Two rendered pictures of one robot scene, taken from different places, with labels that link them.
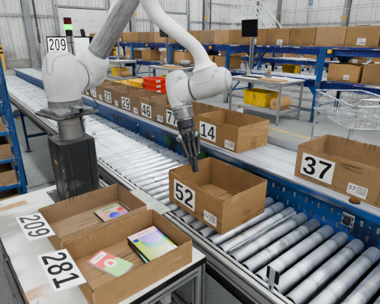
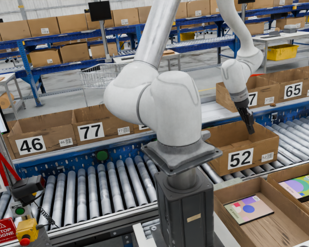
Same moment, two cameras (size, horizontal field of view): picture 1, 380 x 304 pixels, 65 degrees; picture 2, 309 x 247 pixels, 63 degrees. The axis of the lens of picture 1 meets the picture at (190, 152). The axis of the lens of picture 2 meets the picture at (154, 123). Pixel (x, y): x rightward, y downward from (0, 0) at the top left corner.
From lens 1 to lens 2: 178 cm
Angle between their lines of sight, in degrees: 59
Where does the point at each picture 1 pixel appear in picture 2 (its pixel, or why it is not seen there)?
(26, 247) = not seen: outside the picture
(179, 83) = (244, 68)
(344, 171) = (262, 93)
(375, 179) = (276, 89)
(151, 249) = not seen: outside the picture
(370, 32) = (48, 22)
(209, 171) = not seen: hidden behind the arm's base
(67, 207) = (244, 238)
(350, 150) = not seen: hidden behind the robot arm
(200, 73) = (257, 55)
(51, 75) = (198, 104)
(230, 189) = (220, 143)
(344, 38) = (28, 30)
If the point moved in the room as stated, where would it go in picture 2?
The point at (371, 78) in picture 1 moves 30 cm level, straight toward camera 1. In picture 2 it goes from (69, 57) to (74, 58)
